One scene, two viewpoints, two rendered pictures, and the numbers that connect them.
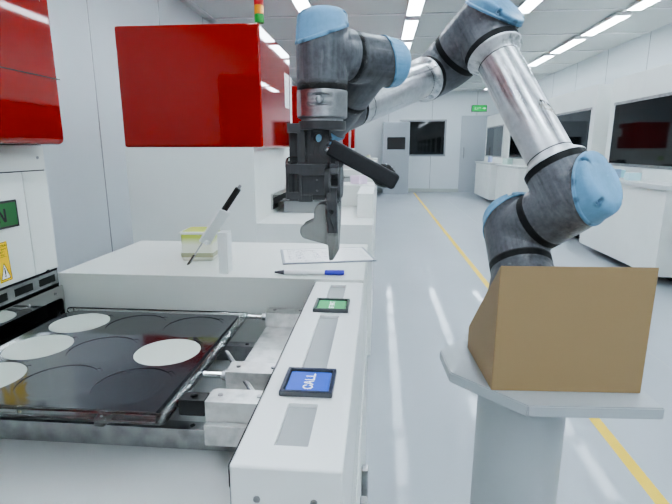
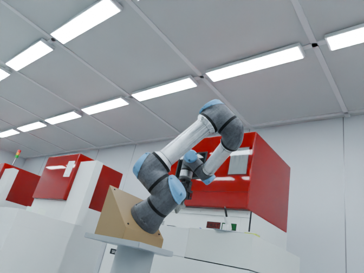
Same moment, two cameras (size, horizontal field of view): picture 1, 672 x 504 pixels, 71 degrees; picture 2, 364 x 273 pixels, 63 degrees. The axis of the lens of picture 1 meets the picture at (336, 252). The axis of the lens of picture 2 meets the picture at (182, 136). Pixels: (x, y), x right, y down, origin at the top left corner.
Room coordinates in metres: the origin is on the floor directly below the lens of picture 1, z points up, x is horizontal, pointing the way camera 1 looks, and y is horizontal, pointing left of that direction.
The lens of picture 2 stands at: (1.73, -1.37, 0.76)
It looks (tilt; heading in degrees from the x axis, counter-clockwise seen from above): 24 degrees up; 128
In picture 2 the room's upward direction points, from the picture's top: 13 degrees clockwise
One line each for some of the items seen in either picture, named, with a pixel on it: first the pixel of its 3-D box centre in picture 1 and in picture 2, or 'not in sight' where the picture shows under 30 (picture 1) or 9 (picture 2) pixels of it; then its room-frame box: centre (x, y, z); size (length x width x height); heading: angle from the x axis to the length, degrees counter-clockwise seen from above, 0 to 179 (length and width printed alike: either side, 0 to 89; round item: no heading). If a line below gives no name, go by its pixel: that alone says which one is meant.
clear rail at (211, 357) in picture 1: (213, 355); not in sight; (0.69, 0.19, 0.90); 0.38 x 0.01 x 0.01; 175
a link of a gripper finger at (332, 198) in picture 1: (332, 203); not in sight; (0.71, 0.01, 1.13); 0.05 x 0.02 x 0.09; 175
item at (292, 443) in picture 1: (323, 383); (154, 238); (0.61, 0.02, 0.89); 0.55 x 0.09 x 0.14; 175
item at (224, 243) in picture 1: (216, 240); (226, 228); (0.94, 0.24, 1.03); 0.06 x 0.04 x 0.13; 85
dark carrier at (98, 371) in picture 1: (102, 350); not in sight; (0.71, 0.37, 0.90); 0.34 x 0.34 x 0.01; 85
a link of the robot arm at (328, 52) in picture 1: (323, 51); (188, 163); (0.74, 0.02, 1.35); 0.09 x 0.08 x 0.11; 127
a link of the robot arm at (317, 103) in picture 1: (321, 107); (185, 175); (0.73, 0.02, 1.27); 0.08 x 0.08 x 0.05
